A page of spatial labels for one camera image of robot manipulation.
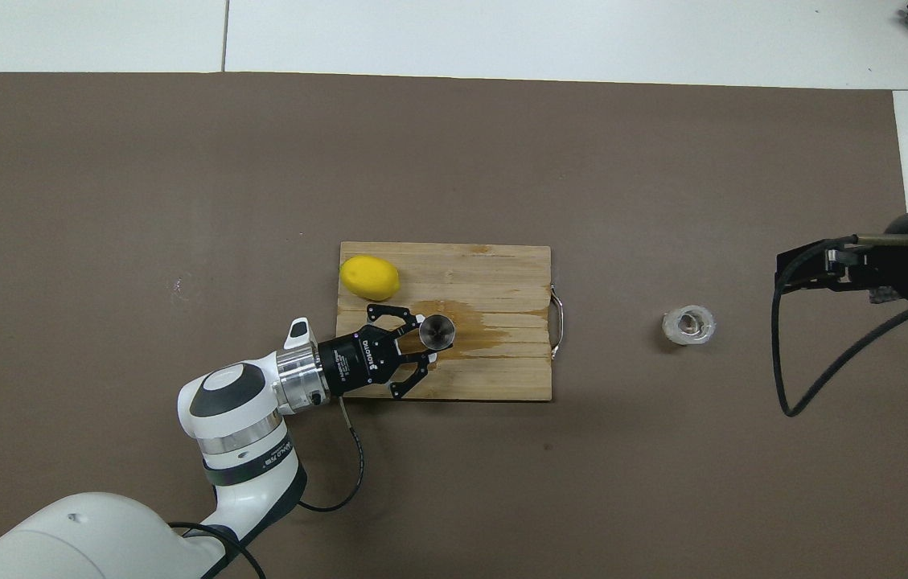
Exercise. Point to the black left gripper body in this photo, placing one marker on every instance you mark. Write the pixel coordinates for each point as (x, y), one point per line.
(357, 362)

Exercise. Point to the steel double jigger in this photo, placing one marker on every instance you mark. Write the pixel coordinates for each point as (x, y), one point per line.
(437, 332)

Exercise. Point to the small clear glass cup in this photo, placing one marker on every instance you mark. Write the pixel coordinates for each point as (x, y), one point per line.
(688, 325)

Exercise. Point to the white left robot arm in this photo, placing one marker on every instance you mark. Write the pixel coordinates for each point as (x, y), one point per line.
(228, 402)

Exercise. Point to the yellow lemon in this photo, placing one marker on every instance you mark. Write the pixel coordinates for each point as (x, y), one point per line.
(370, 277)

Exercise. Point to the wooden cutting board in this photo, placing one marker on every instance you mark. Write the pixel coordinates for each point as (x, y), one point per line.
(494, 362)

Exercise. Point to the brown paper table mat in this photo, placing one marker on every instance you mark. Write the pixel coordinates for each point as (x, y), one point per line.
(180, 161)

